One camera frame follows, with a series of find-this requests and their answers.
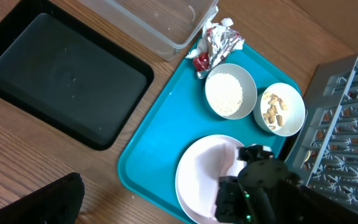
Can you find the teal plastic serving tray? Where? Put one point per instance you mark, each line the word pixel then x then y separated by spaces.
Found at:
pixel 179 117

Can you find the grey bowl with rice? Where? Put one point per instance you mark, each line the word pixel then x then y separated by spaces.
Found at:
pixel 230 91

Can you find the grey plastic dishwasher rack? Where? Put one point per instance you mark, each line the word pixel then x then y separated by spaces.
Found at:
pixel 325 153

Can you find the white bowl with peanuts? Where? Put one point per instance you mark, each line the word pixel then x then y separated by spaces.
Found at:
pixel 280 110

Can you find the crumpled foil wrapper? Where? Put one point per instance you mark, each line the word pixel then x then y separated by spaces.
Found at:
pixel 217 41

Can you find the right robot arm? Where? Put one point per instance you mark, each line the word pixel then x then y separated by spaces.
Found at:
pixel 255 187

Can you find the black rectangular waste tray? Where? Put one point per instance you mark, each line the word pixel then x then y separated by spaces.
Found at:
pixel 63 72

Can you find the white round plate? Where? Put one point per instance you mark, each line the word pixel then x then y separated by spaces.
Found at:
pixel 198 173

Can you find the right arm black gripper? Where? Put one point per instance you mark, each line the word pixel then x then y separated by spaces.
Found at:
pixel 231 200

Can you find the clear plastic waste bin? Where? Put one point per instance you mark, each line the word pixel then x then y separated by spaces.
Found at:
pixel 163 26

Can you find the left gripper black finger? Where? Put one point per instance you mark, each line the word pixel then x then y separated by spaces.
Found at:
pixel 56 203

